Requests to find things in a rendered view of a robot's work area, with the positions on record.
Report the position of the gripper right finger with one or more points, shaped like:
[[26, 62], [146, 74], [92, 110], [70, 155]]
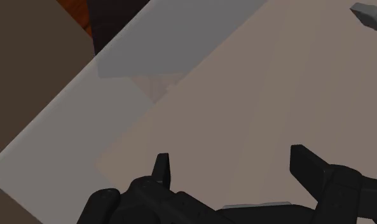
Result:
[[334, 183]]

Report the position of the grey flat object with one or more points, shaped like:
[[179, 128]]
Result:
[[369, 17]]

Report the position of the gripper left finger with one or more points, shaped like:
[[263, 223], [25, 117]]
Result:
[[144, 198]]

